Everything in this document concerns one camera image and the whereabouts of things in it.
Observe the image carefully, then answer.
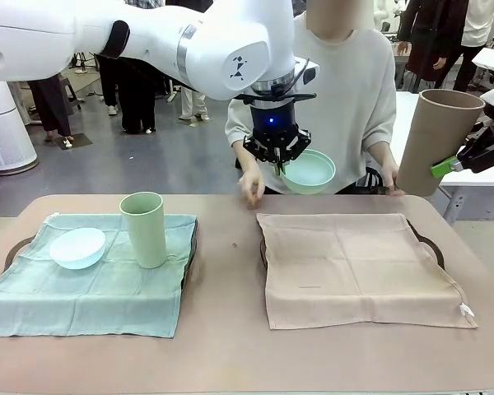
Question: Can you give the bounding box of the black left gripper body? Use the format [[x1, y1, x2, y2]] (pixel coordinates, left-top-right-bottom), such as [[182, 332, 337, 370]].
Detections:
[[250, 102, 300, 145]]

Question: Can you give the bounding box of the tall brown cup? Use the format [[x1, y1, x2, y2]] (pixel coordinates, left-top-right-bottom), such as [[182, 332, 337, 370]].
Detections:
[[396, 89, 487, 198]]

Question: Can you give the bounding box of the mint green bowl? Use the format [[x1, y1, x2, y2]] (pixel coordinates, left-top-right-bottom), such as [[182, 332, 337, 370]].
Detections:
[[280, 148, 337, 195]]

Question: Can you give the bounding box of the beige cloth mat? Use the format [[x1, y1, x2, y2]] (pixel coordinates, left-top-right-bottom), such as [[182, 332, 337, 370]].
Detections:
[[255, 212, 478, 331]]

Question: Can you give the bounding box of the tall green cup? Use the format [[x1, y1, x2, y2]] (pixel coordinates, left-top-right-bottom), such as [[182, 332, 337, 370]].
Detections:
[[119, 191, 168, 270]]

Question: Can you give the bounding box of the light blue bowl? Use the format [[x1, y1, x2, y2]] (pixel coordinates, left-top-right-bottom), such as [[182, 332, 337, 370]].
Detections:
[[49, 227, 107, 271]]

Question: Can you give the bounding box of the green cloth mat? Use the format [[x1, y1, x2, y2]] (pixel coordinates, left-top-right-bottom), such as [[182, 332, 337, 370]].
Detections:
[[0, 212, 198, 339]]

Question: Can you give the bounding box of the person's left forearm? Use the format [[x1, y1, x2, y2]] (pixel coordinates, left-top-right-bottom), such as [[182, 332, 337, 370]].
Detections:
[[368, 142, 398, 170]]

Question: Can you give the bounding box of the person's right forearm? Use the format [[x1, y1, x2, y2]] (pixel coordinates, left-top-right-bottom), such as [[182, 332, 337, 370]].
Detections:
[[233, 143, 259, 179]]

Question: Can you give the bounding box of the dark brown plastic tray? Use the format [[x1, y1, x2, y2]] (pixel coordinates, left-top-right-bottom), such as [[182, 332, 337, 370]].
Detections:
[[258, 217, 449, 273], [3, 216, 201, 293]]

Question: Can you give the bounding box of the person's right hand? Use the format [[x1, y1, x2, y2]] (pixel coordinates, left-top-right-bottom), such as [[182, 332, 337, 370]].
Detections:
[[238, 170, 267, 207]]

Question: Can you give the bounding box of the person's left hand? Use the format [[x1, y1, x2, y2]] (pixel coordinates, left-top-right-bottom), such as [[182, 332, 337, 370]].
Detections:
[[380, 163, 407, 197]]

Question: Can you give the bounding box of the person in cream sweater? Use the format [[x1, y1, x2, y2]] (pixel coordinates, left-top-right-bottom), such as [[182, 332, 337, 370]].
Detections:
[[224, 0, 398, 195]]

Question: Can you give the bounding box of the person in white trousers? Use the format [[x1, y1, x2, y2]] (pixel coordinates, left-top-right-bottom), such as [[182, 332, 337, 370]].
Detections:
[[180, 88, 211, 121]]

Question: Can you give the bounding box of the person in dark coat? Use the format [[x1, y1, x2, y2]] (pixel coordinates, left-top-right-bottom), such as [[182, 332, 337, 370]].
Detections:
[[397, 0, 464, 86]]

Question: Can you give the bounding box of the person in white top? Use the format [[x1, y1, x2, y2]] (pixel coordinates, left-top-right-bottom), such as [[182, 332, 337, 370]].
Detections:
[[452, 0, 494, 94]]

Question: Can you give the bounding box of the person in dark trousers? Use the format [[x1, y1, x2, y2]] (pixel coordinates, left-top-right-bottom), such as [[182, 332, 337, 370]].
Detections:
[[96, 53, 157, 135]]

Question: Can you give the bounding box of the grey floor plate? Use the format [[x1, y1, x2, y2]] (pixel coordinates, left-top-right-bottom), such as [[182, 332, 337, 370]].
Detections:
[[55, 133, 94, 149]]

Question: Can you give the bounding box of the black step stool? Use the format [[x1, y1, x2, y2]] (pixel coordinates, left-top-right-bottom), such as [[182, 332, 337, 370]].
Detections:
[[59, 73, 86, 110]]

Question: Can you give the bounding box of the person in plaid shirt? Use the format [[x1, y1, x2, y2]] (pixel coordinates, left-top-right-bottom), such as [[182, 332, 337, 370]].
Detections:
[[26, 76, 73, 147]]

